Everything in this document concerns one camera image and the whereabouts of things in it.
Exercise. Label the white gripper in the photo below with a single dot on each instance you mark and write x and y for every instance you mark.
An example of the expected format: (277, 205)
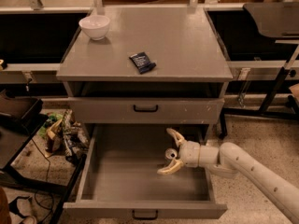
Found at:
(190, 153)

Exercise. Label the silver redbull can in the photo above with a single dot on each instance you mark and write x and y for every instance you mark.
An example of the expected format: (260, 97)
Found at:
(171, 153)

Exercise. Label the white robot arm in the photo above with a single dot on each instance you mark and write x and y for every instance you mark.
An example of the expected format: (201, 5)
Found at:
(227, 161)

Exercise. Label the open grey middle drawer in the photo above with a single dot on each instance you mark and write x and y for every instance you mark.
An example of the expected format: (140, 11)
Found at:
(120, 178)

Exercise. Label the grey drawer cabinet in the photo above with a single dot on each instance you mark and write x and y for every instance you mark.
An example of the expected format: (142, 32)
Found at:
(180, 40)

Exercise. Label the closed grey top drawer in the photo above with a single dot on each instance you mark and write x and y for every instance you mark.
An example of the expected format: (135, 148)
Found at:
(146, 110)

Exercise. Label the dark blue snack packet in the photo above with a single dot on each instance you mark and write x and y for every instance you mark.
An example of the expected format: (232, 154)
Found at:
(142, 62)

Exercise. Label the pile of snack bags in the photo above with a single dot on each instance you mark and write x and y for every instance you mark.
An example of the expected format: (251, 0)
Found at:
(62, 131)

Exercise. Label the white ceramic bowl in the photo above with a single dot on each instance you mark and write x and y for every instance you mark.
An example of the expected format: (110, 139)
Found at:
(95, 26)

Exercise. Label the black side table left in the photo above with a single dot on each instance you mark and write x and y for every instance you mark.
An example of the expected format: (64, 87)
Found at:
(20, 120)

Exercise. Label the black table right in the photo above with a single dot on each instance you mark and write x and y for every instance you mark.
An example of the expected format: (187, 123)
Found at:
(278, 21)

